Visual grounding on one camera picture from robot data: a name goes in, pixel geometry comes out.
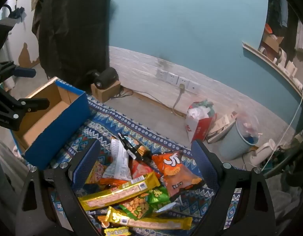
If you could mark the black snack packet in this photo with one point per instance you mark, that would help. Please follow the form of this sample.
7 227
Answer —
131 150

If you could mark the flat cardboard pieces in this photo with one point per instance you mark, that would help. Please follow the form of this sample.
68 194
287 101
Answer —
221 125

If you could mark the red and white bag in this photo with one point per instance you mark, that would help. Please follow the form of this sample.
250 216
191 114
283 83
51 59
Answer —
200 127

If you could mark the silver blue snack packet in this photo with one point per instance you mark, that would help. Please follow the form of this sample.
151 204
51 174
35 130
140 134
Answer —
166 207

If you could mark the dark hanging clothes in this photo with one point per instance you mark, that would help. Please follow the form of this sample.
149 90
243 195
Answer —
290 17

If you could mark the orange chip bag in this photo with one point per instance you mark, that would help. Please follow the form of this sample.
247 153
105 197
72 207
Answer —
172 168

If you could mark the white lace curtain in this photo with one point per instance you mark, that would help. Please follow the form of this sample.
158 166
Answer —
302 36

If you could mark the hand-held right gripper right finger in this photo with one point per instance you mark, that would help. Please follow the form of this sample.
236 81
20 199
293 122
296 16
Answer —
203 163

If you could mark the white kettle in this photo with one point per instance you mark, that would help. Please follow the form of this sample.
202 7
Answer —
261 152

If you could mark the grey-blue waste bin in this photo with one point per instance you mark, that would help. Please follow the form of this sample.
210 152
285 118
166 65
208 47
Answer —
232 145

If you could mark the small brown cardboard box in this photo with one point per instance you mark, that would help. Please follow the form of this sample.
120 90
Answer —
104 92

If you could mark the blue-rimmed cardboard box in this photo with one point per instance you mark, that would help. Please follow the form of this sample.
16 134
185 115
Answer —
60 125

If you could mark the red snack packet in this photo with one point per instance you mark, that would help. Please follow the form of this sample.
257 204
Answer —
140 169

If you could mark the white snack packet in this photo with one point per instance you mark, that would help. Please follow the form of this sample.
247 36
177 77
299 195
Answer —
117 162

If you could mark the grey cloth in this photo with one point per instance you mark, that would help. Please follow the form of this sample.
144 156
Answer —
284 201

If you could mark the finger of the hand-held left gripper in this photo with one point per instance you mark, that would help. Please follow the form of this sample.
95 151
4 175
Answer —
25 72
33 104

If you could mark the long yellow wafer pack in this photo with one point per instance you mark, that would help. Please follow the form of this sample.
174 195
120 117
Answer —
117 193
153 222

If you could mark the small yellow snack packet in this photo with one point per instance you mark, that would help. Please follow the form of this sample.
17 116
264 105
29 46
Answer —
117 231

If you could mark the black hanging coat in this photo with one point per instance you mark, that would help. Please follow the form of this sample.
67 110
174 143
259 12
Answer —
72 29

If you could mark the black wall hook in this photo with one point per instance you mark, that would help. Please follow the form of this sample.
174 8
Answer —
17 11

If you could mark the pale yellow snack packet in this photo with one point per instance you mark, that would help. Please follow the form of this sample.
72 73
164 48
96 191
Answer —
98 170

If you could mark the white wall socket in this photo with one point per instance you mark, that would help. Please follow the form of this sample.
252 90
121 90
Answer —
161 74
183 81
194 87
172 78

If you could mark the open brown shelf box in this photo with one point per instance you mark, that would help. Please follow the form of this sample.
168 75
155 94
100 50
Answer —
271 41

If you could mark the black cylindrical device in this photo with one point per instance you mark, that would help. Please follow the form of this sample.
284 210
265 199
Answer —
106 77

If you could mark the white paper roll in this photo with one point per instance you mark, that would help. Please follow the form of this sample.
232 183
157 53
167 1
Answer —
280 57

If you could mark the green pea snack bag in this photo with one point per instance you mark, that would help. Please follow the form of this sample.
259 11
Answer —
136 205

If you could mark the blue patterned tablecloth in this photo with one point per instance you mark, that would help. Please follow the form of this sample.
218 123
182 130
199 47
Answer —
141 132

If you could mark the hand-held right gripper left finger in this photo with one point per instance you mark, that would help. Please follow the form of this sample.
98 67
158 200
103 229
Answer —
85 167

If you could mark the long wall shelf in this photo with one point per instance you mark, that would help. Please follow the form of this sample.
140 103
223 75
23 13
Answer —
264 59

